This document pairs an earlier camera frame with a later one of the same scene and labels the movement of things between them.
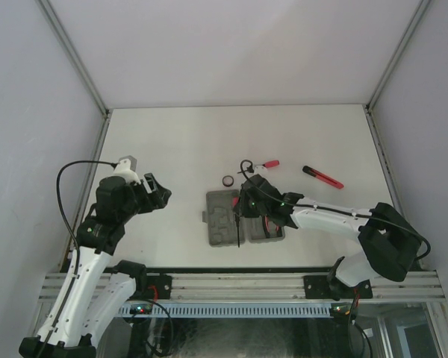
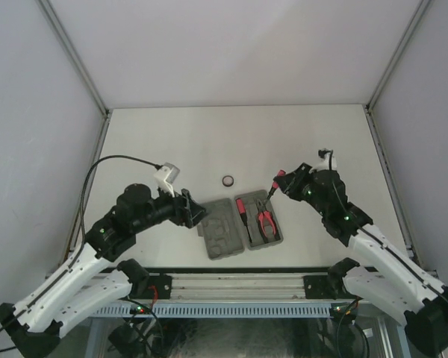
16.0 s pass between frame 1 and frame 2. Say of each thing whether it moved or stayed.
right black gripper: moved
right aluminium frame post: stayed
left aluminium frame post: stayed
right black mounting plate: stayed
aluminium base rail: stayed
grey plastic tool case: moved
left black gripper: moved
